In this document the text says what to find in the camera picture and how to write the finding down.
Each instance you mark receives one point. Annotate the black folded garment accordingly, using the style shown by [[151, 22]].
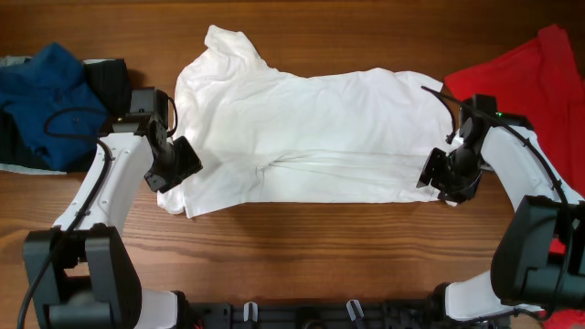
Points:
[[110, 81]]

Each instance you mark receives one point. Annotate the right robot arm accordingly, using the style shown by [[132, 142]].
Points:
[[538, 266]]

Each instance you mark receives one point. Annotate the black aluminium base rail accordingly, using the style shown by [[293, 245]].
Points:
[[353, 314]]

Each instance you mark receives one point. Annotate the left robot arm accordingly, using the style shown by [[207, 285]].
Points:
[[79, 272]]

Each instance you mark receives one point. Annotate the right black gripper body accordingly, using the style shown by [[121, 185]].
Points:
[[440, 168]]

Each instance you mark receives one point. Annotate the red t-shirt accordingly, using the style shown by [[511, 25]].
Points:
[[541, 81]]

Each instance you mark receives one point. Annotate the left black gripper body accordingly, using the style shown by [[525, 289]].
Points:
[[175, 165]]

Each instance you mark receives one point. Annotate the blue folded shirt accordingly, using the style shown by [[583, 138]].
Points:
[[52, 86]]

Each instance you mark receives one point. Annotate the white t-shirt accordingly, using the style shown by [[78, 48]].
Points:
[[264, 135]]

